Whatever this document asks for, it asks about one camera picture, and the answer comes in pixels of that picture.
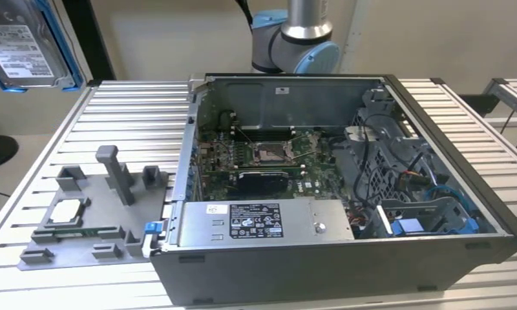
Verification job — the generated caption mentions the black vertical post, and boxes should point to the black vertical post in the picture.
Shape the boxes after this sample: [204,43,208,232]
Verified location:
[57,0,117,81]

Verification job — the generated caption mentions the grey power supply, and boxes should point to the grey power supply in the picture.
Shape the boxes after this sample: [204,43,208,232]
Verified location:
[177,199,357,245]

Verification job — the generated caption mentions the black RAM slot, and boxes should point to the black RAM slot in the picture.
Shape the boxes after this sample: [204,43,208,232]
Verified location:
[236,163,306,171]
[230,126,296,136]

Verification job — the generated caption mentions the black graphics card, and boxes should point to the black graphics card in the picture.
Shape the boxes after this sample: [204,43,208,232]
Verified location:
[236,170,290,198]

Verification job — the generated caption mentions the metal socket cover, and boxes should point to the metal socket cover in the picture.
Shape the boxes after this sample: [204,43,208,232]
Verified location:
[290,134,322,159]

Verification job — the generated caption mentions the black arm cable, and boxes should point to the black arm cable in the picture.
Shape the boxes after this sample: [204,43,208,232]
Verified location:
[234,0,256,23]

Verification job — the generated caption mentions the green motherboard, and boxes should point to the green motherboard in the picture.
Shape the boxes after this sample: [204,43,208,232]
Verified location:
[196,127,354,203]

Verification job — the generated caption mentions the green RAM stick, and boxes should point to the green RAM stick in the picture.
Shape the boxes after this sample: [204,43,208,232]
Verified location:
[33,227,117,238]

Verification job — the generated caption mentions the grey parts rack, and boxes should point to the grey parts rack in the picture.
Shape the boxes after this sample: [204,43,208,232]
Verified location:
[16,145,176,271]

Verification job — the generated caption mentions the CPU socket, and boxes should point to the CPU socket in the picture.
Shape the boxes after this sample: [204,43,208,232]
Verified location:
[252,141,289,162]

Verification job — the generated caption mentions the orange wire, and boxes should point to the orange wire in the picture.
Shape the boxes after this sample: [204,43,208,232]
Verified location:
[398,170,419,191]

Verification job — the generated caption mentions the grey metal disk bay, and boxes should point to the grey metal disk bay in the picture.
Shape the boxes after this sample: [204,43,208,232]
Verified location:
[340,106,488,240]

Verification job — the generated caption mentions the black open PC case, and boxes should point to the black open PC case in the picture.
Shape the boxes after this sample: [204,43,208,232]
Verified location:
[150,72,517,306]

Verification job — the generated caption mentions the black wire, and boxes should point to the black wire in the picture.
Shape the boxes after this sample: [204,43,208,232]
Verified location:
[352,112,415,207]

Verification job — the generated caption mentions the black round monitor base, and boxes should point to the black round monitor base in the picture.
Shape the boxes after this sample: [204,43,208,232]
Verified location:
[0,135,21,171]

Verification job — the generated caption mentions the blue wire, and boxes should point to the blue wire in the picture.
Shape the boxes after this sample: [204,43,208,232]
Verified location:
[425,182,471,223]

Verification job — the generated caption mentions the silver metal bracket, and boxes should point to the silver metal bracket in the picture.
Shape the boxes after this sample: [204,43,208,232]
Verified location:
[344,125,378,143]

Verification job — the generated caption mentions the silver CPU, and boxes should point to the silver CPU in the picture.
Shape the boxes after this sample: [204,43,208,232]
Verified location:
[50,200,81,223]

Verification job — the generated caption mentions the blue case latch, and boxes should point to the blue case latch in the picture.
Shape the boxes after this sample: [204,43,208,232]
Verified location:
[140,221,165,258]

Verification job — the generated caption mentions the hard disk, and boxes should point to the hard disk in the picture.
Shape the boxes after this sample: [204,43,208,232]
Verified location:
[0,0,86,93]

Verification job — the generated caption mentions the blue plastic bay clip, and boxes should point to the blue plastic bay clip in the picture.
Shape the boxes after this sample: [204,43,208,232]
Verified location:
[389,219,428,235]

